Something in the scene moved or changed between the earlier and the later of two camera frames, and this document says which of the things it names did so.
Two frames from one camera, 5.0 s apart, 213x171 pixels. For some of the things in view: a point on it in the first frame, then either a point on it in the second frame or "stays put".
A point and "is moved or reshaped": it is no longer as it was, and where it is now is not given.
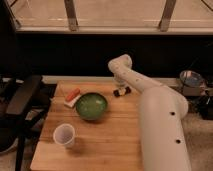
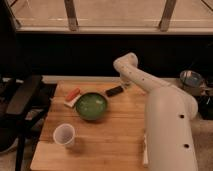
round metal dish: (192, 78) stays put
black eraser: (122, 91) is moved or reshaped
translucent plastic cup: (64, 134) stays put
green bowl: (91, 106) stays put
